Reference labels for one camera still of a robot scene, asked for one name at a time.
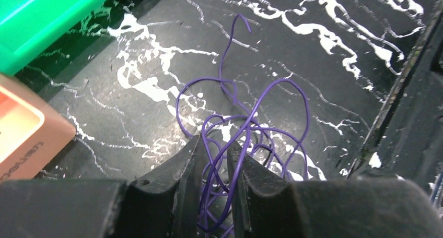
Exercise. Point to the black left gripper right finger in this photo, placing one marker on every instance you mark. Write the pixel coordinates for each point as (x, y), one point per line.
(265, 205)

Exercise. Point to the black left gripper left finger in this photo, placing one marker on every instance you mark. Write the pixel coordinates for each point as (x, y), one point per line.
(161, 203)

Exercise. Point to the beige plastic file organizer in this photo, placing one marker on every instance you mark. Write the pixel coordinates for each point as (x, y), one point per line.
(32, 132)

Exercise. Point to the green storage bin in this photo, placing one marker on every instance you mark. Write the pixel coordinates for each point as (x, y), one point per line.
(29, 26)

